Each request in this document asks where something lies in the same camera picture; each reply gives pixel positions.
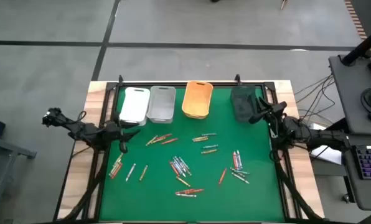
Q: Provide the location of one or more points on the red-orange crayon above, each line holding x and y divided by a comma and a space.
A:
184, 191
164, 136
117, 171
195, 190
222, 176
234, 161
174, 169
169, 141

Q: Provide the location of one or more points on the backlit black keyboard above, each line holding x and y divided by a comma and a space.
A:
370, 161

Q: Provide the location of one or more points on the white plastic bin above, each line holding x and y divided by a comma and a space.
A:
135, 102

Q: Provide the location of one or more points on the dark grey plastic bin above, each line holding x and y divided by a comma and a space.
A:
243, 104

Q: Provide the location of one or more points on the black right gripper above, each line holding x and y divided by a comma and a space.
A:
271, 116

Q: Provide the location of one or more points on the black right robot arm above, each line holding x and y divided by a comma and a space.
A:
316, 137

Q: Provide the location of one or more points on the black caster wheel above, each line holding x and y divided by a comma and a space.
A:
346, 198

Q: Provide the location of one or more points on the white paper sheet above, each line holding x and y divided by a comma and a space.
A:
328, 154

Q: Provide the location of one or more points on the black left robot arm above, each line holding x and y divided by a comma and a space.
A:
79, 132

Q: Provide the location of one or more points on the green table mat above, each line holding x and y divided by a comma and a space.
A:
204, 202

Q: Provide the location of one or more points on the yellow-green crayon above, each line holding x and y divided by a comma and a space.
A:
151, 140
118, 159
183, 181
209, 151
188, 171
232, 169
200, 137
158, 140
143, 173
200, 140

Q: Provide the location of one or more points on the wooden stick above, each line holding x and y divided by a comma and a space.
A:
284, 4

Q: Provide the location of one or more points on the black frame clamp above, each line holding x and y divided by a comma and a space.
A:
237, 77
120, 78

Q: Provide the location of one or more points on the light grey plastic bin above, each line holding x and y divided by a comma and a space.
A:
161, 104

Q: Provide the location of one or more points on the black pole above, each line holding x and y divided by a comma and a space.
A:
359, 49

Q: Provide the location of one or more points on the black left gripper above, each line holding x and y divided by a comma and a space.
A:
117, 133

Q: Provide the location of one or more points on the orange plastic bin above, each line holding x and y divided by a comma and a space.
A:
197, 99

